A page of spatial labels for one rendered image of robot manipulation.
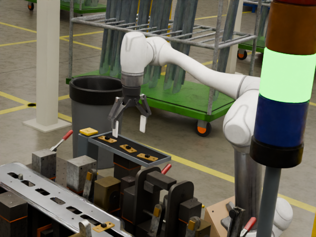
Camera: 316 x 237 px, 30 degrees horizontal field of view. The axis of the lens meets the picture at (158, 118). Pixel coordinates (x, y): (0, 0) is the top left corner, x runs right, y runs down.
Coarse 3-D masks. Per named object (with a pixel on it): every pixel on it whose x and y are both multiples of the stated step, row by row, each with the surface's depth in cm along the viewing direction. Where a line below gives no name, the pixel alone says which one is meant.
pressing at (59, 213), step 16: (0, 176) 251; (32, 176) 253; (16, 192) 239; (32, 192) 239; (48, 192) 240; (64, 192) 241; (48, 208) 227; (64, 208) 228; (80, 208) 229; (96, 208) 230; (64, 224) 217
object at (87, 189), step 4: (88, 172) 238; (92, 172) 238; (96, 172) 239; (88, 176) 238; (92, 176) 238; (96, 176) 239; (88, 180) 239; (92, 180) 238; (88, 184) 239; (92, 184) 238; (84, 188) 241; (88, 188) 239; (92, 188) 239; (84, 192) 240; (88, 192) 239; (92, 192) 240; (84, 196) 240; (88, 196) 239; (92, 196) 240
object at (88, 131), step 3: (84, 129) 267; (87, 129) 267; (90, 129) 267; (93, 129) 268; (81, 132) 265; (84, 132) 264; (87, 132) 264; (90, 132) 264; (93, 132) 264; (96, 132) 266; (87, 135) 263
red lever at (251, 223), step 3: (252, 219) 200; (255, 219) 200; (249, 222) 199; (252, 222) 199; (255, 222) 200; (246, 225) 199; (249, 225) 198; (252, 225) 199; (246, 228) 198; (249, 228) 198; (243, 231) 198; (246, 231) 198; (240, 234) 197; (243, 234) 197
